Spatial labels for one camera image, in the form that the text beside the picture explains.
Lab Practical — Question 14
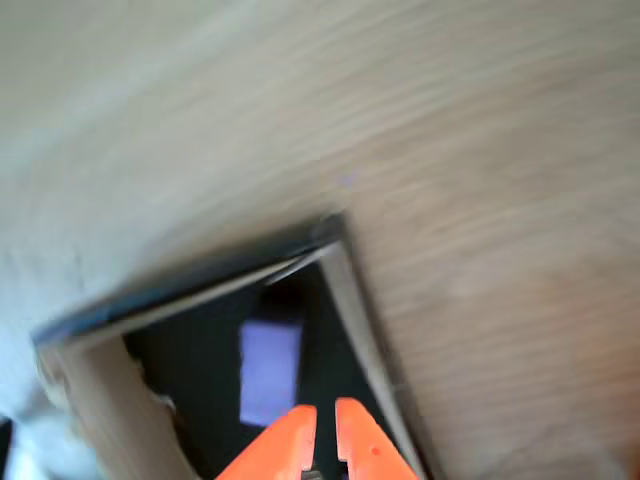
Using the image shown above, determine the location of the black cardboard box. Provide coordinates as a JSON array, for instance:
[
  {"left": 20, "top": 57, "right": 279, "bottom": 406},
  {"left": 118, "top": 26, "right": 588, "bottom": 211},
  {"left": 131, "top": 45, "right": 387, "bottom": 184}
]
[{"left": 29, "top": 212, "right": 446, "bottom": 480}]

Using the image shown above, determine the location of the dark flat object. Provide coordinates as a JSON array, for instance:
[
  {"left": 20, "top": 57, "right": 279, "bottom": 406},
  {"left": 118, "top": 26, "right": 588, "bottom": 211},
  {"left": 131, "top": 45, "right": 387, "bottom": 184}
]
[{"left": 0, "top": 414, "right": 14, "bottom": 480}]

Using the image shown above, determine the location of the purple rectangular block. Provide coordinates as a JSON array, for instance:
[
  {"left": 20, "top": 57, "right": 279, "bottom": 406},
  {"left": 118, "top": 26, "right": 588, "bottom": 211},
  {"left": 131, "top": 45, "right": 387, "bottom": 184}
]
[{"left": 238, "top": 319, "right": 304, "bottom": 429}]

